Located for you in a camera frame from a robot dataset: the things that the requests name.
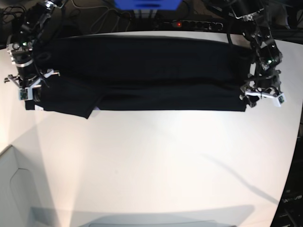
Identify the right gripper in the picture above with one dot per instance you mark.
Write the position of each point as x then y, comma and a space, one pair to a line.
35, 81

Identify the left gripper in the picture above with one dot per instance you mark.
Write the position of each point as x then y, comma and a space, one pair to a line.
261, 84

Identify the black T-shirt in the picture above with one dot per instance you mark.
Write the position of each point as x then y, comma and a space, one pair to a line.
141, 74

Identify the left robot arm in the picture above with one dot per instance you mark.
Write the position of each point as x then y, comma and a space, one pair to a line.
256, 30

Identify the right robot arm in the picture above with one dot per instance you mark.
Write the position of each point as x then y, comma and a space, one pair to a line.
20, 47

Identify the white T-shirt label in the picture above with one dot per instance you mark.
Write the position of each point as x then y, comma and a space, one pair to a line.
38, 108

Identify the black power strip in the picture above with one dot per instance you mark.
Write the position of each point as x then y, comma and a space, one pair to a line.
191, 25

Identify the blue box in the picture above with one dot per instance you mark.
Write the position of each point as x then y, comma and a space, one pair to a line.
147, 4

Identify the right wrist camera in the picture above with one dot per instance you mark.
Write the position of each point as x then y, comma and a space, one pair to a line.
25, 94

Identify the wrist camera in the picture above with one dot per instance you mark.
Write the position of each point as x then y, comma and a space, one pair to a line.
279, 100
25, 94

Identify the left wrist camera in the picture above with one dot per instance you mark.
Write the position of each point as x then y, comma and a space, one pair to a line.
279, 100

